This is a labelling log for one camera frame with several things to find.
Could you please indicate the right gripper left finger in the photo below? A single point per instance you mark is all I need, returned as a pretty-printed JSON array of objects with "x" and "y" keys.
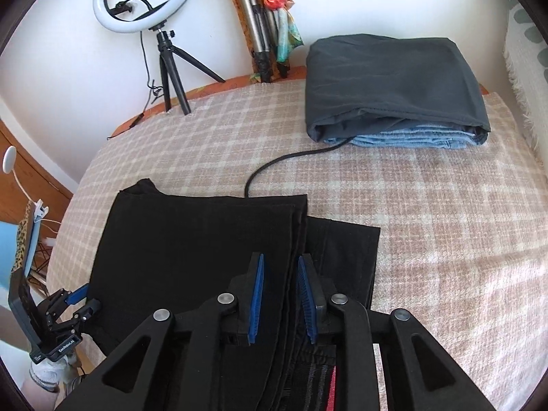
[{"x": 172, "y": 361}]

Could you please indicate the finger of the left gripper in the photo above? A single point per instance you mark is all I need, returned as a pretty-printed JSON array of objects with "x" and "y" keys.
[{"x": 77, "y": 295}]

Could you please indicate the blue plastic chair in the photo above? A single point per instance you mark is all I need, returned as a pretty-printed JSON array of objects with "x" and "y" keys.
[{"x": 8, "y": 247}]

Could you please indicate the orange patterned scarf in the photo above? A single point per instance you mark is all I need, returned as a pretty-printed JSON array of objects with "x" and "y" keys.
[{"x": 284, "y": 36}]

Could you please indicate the black Kappa pants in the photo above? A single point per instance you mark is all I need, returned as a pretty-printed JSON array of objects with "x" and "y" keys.
[{"x": 164, "y": 251}]

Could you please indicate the wooden door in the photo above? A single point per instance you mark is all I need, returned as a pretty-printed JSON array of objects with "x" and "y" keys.
[{"x": 38, "y": 183}]

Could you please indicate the gloved left hand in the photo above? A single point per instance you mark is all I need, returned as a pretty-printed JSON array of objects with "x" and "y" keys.
[{"x": 50, "y": 375}]

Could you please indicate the folded blue jeans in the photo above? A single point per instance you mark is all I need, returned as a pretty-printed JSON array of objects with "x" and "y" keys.
[{"x": 426, "y": 136}]

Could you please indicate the folded dark grey garment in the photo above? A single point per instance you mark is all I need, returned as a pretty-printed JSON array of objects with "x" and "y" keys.
[{"x": 362, "y": 84}]

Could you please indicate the green striped white pillow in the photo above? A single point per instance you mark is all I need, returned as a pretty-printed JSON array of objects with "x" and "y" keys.
[{"x": 526, "y": 62}]

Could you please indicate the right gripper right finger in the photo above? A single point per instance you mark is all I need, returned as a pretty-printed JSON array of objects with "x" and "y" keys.
[{"x": 419, "y": 373}]

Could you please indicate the leopard print cushion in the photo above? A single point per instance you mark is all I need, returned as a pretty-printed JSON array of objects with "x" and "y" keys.
[{"x": 23, "y": 236}]

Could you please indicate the folded silver tripod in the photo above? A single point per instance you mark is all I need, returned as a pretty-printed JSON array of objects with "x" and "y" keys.
[{"x": 256, "y": 24}]

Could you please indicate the black mini tripod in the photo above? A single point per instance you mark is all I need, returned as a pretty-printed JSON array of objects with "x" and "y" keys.
[{"x": 170, "y": 77}]

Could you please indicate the plaid beige bed blanket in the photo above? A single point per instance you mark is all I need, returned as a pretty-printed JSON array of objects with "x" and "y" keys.
[{"x": 463, "y": 242}]

